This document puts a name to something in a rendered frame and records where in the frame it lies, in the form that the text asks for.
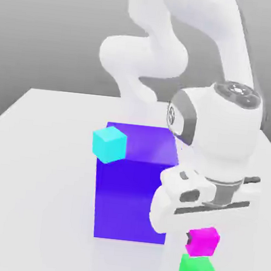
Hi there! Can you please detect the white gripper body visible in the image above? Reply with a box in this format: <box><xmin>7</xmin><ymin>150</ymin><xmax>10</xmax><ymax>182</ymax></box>
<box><xmin>146</xmin><ymin>174</ymin><xmax>262</xmax><ymax>245</ymax></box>

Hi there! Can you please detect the small magenta cube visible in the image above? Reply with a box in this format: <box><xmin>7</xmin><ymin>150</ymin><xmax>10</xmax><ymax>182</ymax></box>
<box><xmin>184</xmin><ymin>224</ymin><xmax>222</xmax><ymax>260</ymax></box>

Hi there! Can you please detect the small cyan cube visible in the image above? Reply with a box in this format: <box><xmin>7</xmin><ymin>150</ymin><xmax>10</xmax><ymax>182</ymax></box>
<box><xmin>89</xmin><ymin>124</ymin><xmax>129</xmax><ymax>166</ymax></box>

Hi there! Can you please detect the large blue box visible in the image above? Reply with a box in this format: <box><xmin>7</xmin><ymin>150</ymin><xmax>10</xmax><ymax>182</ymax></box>
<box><xmin>88</xmin><ymin>120</ymin><xmax>183</xmax><ymax>246</ymax></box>

